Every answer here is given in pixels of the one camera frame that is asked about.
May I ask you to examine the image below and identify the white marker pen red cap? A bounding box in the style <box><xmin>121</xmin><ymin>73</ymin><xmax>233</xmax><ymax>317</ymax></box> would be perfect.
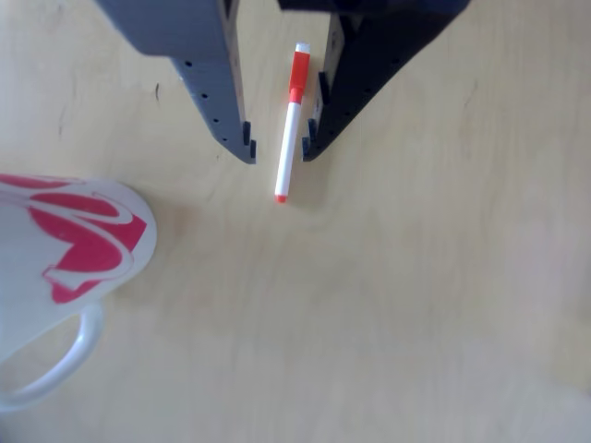
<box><xmin>272</xmin><ymin>41</ymin><xmax>311</xmax><ymax>205</ymax></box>

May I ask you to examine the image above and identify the white mug with red hearts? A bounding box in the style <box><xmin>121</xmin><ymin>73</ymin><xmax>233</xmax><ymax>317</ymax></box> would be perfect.
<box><xmin>0</xmin><ymin>173</ymin><xmax>159</xmax><ymax>414</ymax></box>

